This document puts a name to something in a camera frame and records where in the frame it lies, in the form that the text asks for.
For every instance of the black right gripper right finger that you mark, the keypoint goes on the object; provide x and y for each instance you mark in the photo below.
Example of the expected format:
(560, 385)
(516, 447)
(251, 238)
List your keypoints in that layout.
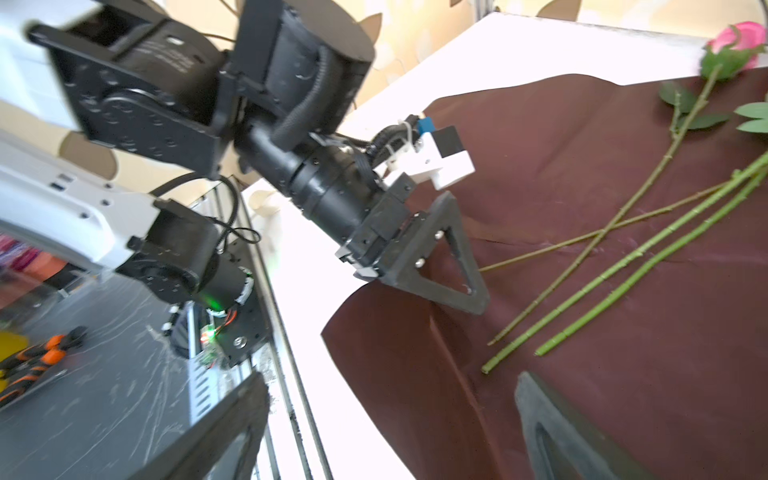
(563, 444)

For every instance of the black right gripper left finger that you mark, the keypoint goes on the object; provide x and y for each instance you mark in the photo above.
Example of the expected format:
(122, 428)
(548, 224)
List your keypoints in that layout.
(243, 412)

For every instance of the orange black pliers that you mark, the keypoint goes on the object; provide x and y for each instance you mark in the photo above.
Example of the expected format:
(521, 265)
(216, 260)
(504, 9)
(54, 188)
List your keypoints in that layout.
(25, 368)

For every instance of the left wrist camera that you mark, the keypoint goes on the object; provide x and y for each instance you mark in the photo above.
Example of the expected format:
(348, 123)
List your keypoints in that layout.
(426, 154)

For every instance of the light blue fake rose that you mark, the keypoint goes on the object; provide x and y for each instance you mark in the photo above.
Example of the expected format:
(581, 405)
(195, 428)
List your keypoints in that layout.
(586, 182)

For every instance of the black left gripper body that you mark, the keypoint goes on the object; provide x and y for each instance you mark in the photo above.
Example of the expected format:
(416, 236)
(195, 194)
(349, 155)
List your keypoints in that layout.
(337, 190)

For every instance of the magenta fake rose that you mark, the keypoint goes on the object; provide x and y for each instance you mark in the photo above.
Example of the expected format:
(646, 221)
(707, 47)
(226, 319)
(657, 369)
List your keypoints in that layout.
(733, 50)

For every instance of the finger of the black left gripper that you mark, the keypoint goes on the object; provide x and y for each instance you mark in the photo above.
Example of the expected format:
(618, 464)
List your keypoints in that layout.
(432, 258)

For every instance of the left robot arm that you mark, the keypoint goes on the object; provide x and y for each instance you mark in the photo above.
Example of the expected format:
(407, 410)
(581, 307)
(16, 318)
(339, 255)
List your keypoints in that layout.
(128, 77)

